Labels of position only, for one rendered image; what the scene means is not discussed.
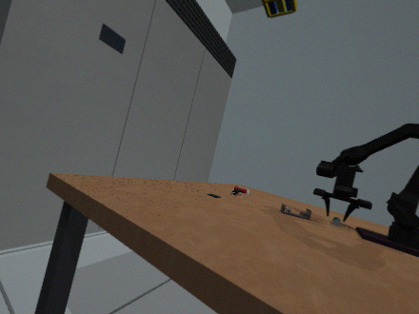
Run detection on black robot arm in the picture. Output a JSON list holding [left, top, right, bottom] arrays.
[[316, 124, 419, 250]]

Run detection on green cylindrical battery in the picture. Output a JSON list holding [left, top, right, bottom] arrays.
[[332, 217, 341, 226]]

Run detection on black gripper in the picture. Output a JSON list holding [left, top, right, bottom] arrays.
[[313, 179, 372, 222]]

